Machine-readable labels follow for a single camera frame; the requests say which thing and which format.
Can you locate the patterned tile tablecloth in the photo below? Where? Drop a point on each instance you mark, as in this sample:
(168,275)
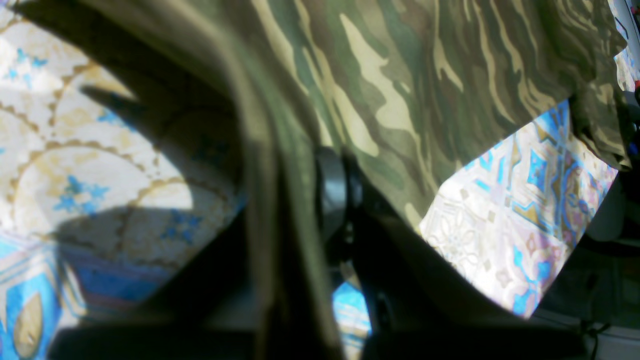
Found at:
(515,225)

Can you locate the camouflage T-shirt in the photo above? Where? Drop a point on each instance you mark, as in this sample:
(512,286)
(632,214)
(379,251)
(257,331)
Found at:
(400,75)

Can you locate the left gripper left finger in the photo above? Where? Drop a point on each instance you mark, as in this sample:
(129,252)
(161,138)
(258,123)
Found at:
(208,311)

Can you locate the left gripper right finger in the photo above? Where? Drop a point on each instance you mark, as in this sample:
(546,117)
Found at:
(419,306)

